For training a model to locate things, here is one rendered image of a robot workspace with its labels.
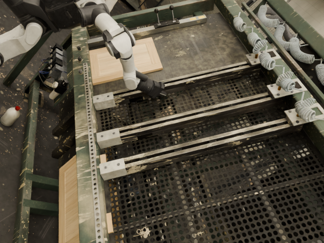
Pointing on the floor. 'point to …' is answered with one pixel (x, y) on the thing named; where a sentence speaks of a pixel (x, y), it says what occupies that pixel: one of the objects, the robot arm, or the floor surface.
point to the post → (24, 61)
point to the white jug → (10, 116)
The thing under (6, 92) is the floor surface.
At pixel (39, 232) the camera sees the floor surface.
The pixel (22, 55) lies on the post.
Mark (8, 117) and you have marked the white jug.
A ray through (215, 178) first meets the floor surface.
